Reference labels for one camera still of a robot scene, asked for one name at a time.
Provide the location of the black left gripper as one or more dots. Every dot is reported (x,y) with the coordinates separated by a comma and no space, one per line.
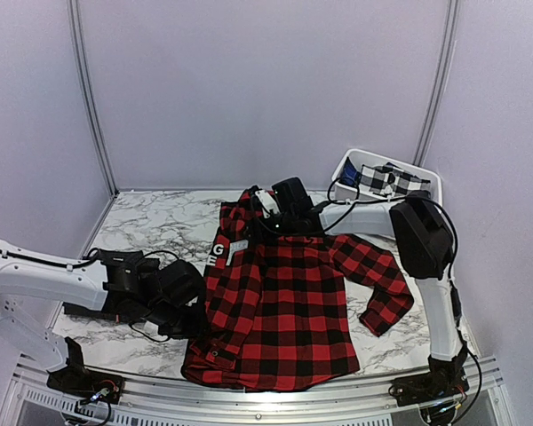
(196,327)

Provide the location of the red black plaid shirt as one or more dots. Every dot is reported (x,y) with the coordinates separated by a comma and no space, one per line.
(276,310)

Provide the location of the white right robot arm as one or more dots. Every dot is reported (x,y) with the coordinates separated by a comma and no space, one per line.
(426,243)

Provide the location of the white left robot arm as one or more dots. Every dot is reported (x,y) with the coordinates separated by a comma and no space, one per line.
(27,273)

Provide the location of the black pinstripe folded shirt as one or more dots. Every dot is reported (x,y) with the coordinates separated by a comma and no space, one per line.
(126,285)

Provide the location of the blue folded garment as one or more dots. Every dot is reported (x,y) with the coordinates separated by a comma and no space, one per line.
(350,175)

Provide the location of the black white plaid shirt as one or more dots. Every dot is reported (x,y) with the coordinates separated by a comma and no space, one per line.
(390,180)

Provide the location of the white plastic bin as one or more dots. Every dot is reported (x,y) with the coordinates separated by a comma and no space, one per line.
(358,158)

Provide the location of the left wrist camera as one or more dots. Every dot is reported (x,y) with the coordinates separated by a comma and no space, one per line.
(180,283)

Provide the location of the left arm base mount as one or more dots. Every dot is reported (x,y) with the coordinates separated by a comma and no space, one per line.
(93,388)

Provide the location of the aluminium front frame rail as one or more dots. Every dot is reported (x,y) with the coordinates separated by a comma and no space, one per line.
(354,400)

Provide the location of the right wall corner profile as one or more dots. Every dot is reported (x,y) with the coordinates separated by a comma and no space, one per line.
(441,77)

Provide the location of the wall corner profile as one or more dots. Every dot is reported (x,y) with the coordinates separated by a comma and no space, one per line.
(441,77)
(84,76)

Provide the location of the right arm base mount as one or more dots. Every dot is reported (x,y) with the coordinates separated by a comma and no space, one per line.
(438,398)

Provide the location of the left wall corner profile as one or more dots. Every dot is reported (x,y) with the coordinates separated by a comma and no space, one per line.
(84,76)

